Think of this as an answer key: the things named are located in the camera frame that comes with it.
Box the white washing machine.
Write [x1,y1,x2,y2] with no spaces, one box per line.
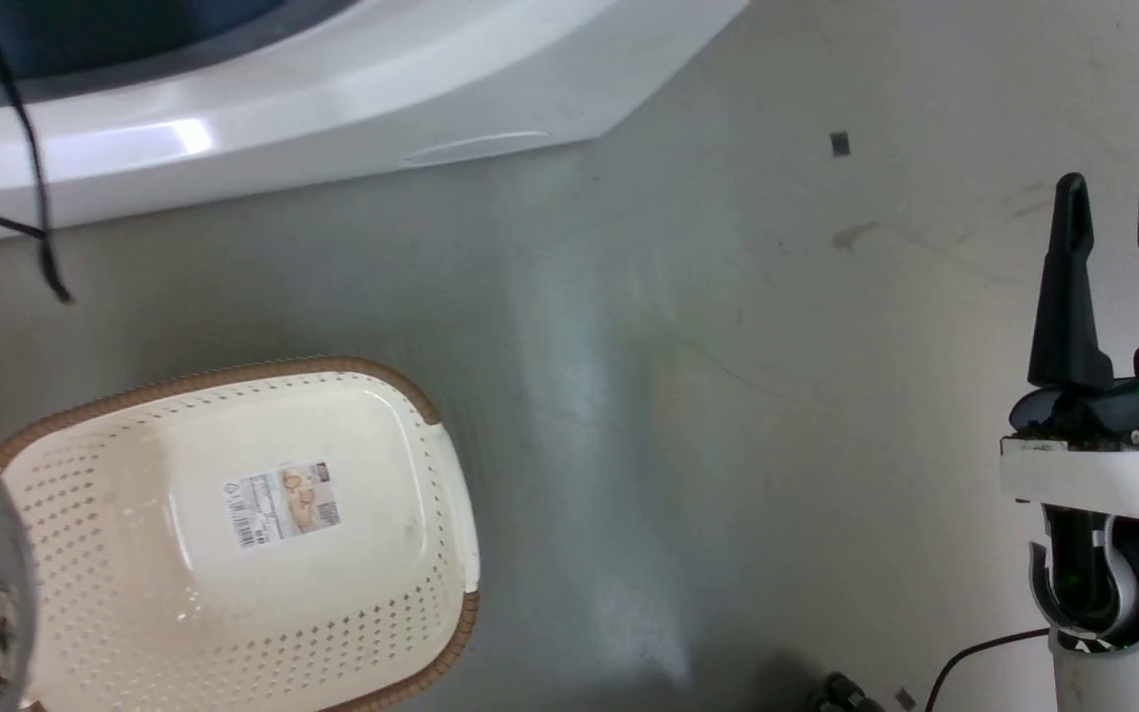
[0,0,750,244]

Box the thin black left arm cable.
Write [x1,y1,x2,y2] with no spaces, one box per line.
[0,0,74,304]

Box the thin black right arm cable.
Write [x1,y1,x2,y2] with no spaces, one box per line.
[924,628,1052,712]

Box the printed label sticker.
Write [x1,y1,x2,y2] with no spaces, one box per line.
[222,462,344,551]

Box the cream perforated laundry basket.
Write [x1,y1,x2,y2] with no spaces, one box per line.
[0,356,482,712]

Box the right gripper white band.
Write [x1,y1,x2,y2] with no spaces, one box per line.
[1000,172,1139,522]

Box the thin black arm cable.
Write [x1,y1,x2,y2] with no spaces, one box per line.
[924,628,1052,712]
[0,0,74,304]

